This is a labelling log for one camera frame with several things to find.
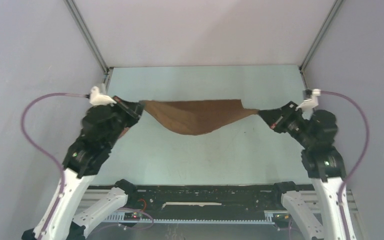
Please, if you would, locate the corner aluminium post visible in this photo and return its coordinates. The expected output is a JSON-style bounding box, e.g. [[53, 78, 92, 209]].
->
[[299, 0, 345, 72], [64, 0, 109, 75]]

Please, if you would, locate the brown cloth napkin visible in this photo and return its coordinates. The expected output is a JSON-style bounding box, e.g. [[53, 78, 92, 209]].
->
[[141, 99, 259, 136]]

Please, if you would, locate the white toothed cable duct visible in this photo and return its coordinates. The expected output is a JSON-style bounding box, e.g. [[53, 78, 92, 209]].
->
[[105, 211, 276, 225]]

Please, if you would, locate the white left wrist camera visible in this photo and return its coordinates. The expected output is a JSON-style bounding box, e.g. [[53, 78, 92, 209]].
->
[[89, 86, 117, 106]]

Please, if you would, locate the brown wooden knife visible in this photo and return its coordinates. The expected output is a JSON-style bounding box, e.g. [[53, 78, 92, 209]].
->
[[118, 127, 130, 139]]

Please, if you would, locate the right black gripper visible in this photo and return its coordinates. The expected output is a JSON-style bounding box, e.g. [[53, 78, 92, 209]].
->
[[256, 101, 314, 149]]

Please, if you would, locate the left corner aluminium post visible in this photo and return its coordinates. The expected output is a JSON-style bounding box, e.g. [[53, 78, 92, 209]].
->
[[64, 0, 109, 75]]

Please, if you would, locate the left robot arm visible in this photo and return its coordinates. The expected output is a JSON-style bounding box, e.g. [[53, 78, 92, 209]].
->
[[21, 96, 144, 240]]

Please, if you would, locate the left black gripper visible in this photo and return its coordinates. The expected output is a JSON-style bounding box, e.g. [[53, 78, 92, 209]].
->
[[102, 95, 146, 150]]

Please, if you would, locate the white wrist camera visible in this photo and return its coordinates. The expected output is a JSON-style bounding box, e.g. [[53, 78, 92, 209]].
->
[[89, 86, 117, 106], [296, 88, 322, 112]]

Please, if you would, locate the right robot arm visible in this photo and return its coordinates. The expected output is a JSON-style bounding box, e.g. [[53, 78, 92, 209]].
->
[[258, 101, 356, 240]]

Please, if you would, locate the right corner aluminium post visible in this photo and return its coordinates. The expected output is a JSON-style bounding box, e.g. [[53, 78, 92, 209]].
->
[[299, 0, 345, 72]]

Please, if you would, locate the aluminium frame rail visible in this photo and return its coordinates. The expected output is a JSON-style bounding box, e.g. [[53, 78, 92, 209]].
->
[[79, 189, 359, 214]]

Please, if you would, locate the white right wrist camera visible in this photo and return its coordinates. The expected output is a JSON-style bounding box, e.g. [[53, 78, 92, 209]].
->
[[296, 88, 322, 112]]

